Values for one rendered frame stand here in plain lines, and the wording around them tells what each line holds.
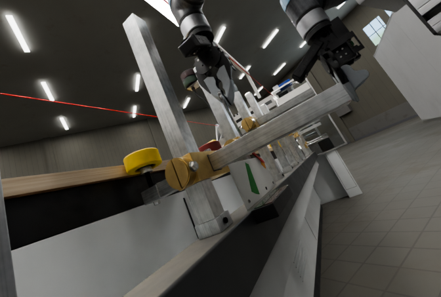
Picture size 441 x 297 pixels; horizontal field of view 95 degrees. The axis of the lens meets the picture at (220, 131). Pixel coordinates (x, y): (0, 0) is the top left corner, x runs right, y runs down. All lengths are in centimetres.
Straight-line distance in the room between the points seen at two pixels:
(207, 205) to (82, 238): 23
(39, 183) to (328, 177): 312
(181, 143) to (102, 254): 24
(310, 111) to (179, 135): 22
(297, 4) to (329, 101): 39
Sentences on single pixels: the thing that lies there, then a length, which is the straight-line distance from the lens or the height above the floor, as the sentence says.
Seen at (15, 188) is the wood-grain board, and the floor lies 88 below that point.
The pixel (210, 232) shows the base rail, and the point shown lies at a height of 71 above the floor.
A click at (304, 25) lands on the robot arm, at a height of 105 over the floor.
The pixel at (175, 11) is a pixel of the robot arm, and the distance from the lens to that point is 63.
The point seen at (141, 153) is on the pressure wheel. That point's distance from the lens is 47.
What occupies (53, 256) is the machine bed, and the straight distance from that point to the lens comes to 44.
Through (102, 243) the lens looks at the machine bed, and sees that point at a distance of 47.
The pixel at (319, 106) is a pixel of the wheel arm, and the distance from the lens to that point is 33.
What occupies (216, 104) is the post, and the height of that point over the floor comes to 99.
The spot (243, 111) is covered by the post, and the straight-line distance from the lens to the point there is 85.
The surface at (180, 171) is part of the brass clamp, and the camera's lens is 33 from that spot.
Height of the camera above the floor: 76
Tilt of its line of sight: 15 degrees up
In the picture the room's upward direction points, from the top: 25 degrees counter-clockwise
